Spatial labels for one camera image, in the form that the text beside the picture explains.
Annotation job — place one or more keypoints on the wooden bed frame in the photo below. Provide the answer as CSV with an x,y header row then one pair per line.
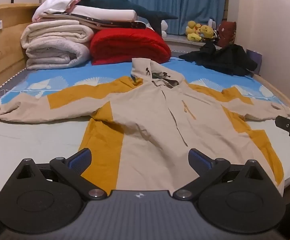
x,y
2,55

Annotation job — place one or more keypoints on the dark teal shark plush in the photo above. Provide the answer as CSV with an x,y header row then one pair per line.
x,y
105,1

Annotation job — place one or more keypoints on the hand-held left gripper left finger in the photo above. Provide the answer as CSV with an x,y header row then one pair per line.
x,y
80,161

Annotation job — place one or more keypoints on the yellow plush toy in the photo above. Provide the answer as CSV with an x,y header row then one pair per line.
x,y
207,32
193,31

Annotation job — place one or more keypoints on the beige and yellow jacket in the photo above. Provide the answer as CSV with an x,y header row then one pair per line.
x,y
145,120

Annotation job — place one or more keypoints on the dark red printed cushion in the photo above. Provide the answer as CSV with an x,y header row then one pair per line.
x,y
227,33

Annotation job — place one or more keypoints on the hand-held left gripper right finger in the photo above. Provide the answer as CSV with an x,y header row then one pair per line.
x,y
200,161

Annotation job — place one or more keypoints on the blue curtain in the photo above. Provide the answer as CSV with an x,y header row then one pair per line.
x,y
180,0

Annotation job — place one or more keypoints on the red folded blanket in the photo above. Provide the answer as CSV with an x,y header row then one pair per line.
x,y
127,45

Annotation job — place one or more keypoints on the white fleece folded blanket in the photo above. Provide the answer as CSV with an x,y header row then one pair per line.
x,y
52,55

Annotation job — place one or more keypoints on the white plush toy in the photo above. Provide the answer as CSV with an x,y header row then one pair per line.
x,y
164,27

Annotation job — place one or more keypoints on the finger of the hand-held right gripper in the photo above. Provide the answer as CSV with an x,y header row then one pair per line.
x,y
284,124

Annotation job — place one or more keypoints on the black clothes pile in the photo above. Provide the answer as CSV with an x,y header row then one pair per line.
x,y
222,57

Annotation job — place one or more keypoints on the white and pink garment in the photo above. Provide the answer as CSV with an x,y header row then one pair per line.
x,y
57,2

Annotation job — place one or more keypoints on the purple bag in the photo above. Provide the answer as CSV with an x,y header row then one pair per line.
x,y
257,60

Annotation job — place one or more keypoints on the cream folded blanket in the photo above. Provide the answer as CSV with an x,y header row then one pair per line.
x,y
55,33

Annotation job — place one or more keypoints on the white folded sheet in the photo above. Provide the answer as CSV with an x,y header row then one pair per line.
x,y
105,13

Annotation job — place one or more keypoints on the grey mattress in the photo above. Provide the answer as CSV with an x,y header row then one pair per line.
x,y
2,90

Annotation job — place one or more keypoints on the white window sill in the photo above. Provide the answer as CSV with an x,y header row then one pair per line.
x,y
177,42

